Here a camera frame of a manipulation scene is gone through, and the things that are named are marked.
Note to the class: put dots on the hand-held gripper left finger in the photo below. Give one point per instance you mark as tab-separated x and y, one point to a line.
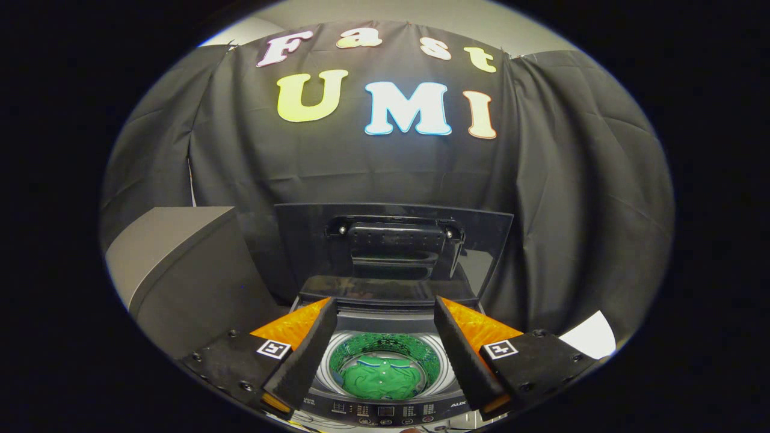
307	355

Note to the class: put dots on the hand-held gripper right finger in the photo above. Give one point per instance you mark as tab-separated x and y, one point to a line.
460	355

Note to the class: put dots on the green polo shirt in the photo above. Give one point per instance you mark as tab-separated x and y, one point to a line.
382	379

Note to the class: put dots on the gray washing machine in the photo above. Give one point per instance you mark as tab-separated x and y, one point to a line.
385	415

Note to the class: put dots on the white flat sheet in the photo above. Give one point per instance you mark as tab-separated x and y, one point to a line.
592	337

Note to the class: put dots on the gray cabinet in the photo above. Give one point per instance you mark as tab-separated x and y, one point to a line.
180	282

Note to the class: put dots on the black backdrop cloth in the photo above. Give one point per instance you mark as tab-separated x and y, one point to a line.
361	168

